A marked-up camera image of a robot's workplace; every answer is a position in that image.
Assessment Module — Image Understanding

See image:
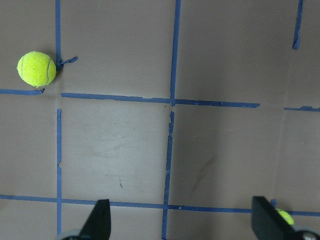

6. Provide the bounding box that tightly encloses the tennis ball near tape curl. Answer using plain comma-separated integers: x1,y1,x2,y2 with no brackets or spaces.
16,51,57,88

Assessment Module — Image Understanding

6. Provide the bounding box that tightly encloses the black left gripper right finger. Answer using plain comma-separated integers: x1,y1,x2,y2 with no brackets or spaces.
251,196,300,240

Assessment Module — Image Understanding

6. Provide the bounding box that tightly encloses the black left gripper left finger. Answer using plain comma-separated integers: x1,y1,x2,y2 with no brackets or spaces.
77,199,111,240

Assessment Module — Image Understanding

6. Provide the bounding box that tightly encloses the tennis ball at table centre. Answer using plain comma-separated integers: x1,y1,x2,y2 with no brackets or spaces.
275,208,295,226

